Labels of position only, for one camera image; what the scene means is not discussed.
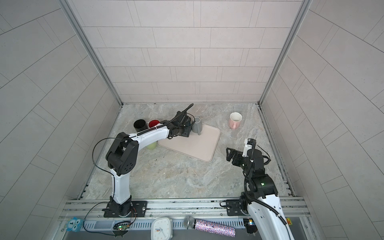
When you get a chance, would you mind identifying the light green mug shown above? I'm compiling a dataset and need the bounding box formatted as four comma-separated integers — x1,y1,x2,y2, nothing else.
146,142,157,150

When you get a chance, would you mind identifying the metal corner wall profile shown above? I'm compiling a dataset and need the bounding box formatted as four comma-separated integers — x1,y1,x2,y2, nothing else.
258,0,312,106

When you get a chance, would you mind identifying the beige plastic tray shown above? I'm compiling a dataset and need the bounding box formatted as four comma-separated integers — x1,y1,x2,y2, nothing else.
158,124,221,162

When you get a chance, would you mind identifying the white mug red inside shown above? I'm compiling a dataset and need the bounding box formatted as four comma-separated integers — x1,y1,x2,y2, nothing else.
148,119,160,128

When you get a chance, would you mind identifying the metal base rail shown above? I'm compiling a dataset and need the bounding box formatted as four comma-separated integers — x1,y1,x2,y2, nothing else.
53,196,310,232

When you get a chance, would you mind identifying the white square clock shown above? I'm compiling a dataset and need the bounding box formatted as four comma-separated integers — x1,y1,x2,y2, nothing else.
151,218,173,240

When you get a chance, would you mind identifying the small black circuit device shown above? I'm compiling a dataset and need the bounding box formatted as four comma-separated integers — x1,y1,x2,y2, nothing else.
243,219,258,234

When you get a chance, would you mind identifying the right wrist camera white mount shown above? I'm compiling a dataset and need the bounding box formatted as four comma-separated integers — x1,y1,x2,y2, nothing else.
242,139,257,158

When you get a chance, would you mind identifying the blue white power socket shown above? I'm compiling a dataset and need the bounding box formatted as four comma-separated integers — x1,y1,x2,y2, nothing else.
66,217,84,232

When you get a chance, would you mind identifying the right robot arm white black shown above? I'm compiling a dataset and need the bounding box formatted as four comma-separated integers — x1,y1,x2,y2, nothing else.
226,139,294,240

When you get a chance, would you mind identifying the black mug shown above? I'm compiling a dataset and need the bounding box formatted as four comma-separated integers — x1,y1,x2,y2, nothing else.
134,119,148,133

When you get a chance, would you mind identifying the glittery pink microphone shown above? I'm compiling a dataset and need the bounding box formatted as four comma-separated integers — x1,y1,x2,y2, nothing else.
183,216,236,238

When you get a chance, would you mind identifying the small green circuit board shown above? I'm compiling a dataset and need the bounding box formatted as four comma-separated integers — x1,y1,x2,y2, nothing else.
113,221,131,231

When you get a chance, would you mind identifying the yellow warning sticker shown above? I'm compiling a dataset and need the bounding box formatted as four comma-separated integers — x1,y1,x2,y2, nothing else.
286,218,293,226

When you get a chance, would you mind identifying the left metal corner profile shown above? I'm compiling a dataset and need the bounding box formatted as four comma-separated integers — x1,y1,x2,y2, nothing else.
58,0,124,107

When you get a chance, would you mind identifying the pink faceted mug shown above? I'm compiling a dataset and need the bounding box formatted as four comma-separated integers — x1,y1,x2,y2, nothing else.
229,112,243,130

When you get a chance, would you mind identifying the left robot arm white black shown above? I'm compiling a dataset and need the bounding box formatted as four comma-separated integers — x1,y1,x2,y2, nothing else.
102,103,195,218

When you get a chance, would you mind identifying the grey mug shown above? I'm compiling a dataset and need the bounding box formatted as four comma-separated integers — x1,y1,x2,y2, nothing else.
192,117,203,135

